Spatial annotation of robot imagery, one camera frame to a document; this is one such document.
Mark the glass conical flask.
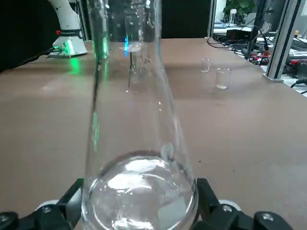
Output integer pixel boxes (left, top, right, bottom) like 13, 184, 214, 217
81, 0, 200, 230

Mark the large glass beaker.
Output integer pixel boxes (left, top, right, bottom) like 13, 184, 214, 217
123, 0, 155, 47

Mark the black cable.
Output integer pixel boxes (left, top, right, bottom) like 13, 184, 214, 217
207, 33, 273, 65
21, 46, 57, 65

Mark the black monitor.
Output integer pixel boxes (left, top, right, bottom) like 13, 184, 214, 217
254, 0, 283, 33

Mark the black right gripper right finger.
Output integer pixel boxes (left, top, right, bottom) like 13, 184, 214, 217
193, 178, 295, 230

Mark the small glass beaker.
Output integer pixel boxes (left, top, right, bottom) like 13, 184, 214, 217
215, 68, 233, 90
201, 57, 212, 73

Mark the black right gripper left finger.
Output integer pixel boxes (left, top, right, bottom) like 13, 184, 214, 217
0, 178, 85, 230

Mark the tripod stand with white mesh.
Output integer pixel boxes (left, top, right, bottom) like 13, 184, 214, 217
119, 42, 151, 93

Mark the black ribbed device box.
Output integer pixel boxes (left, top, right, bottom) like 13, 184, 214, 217
226, 28, 253, 41

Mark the aluminium frame post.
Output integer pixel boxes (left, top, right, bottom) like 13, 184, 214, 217
207, 0, 217, 38
262, 0, 303, 83

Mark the circuit board with red plugs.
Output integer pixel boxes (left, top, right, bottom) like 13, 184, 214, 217
249, 53, 273, 65

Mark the green potted plant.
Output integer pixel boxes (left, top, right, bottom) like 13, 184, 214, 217
222, 0, 255, 15

